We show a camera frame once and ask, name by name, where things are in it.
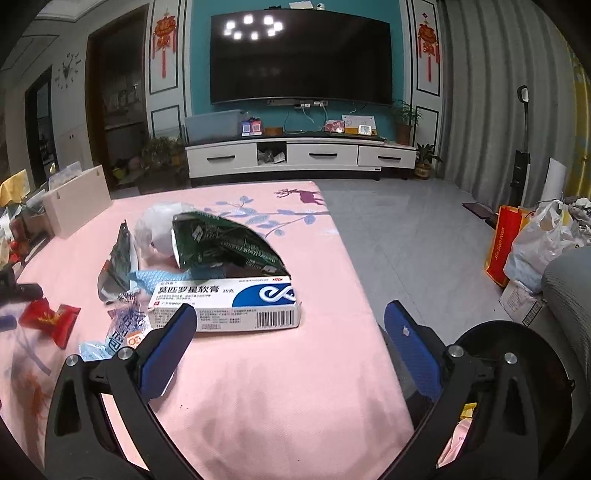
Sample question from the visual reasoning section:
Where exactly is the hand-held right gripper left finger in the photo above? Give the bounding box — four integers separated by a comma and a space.
44, 305, 199, 480

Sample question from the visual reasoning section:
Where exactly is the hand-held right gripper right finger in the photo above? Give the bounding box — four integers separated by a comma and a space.
384, 300, 541, 480

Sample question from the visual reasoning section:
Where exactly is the red snack wrapper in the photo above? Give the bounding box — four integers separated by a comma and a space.
21, 298, 80, 348

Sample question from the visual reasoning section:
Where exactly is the clear printed plastic bag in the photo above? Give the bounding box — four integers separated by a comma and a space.
105, 291, 155, 361

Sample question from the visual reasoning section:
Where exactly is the white medicine box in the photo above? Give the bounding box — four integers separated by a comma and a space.
147, 275, 303, 333

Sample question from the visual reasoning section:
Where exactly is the light blue plastic wrapper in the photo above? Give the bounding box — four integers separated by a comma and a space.
127, 269, 178, 294

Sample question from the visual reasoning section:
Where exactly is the dark green snack bag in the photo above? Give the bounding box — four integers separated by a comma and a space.
172, 211, 291, 280

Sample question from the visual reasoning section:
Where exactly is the black round trash bin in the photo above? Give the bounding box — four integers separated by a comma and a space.
434, 320, 578, 480

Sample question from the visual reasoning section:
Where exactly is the dark foil wrapper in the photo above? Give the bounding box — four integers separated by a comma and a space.
97, 220, 139, 305

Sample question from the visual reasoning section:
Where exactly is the yellow cloth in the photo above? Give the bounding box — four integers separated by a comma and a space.
0, 169, 31, 207

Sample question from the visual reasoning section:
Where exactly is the white board box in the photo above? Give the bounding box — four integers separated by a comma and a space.
42, 165, 112, 239

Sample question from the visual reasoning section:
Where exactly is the pink printed tablecloth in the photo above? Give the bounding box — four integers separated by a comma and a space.
0, 180, 416, 480

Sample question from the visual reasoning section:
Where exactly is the cardboard box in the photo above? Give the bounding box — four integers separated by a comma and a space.
499, 279, 546, 326

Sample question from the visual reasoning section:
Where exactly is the white crumpled plastic bag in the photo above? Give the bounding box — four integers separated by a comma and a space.
134, 202, 185, 257

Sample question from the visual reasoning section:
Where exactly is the red paper bag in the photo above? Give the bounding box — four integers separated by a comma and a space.
485, 205, 536, 289

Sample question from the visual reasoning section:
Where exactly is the dark floor mat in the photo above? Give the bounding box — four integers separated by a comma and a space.
462, 202, 497, 227

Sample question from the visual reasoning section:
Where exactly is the large white plastic bag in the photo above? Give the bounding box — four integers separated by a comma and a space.
503, 199, 575, 294

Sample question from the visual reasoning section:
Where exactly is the grey sofa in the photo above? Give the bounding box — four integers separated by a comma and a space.
526, 244, 591, 416

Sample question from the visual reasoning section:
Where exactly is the small potted plant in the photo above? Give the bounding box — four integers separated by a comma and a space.
413, 143, 443, 181

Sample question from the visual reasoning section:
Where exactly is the leafy potted plant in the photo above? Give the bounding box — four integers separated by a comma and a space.
139, 134, 188, 195

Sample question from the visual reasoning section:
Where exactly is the upright vacuum cleaner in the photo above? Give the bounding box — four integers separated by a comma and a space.
510, 85, 532, 208

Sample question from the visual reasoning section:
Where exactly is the tall potted plant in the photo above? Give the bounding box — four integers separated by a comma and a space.
390, 99, 423, 146

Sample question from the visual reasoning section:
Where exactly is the white television cabinet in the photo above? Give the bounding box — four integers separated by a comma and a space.
185, 134, 419, 188

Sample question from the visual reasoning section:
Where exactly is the pile of clothes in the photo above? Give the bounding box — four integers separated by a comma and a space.
566, 196, 591, 247

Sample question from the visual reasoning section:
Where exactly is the white board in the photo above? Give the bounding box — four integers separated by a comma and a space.
545, 157, 566, 204

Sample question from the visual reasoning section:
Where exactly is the translucent storage box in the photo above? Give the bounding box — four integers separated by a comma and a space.
185, 109, 244, 144

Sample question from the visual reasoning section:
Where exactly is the white desk calendar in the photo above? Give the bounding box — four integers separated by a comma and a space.
342, 114, 376, 136

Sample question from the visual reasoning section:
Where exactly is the grey curtain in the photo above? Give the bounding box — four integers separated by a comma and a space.
436, 0, 583, 208

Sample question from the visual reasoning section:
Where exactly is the yellow printed curtain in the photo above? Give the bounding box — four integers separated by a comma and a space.
573, 60, 591, 153

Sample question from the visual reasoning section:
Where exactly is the black television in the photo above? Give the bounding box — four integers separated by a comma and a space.
210, 8, 393, 106

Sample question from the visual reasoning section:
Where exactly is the black wall clock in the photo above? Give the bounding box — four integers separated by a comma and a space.
54, 52, 84, 90

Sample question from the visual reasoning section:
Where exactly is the red knot wall ornament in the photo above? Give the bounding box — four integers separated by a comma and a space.
152, 14, 178, 77
417, 17, 440, 81

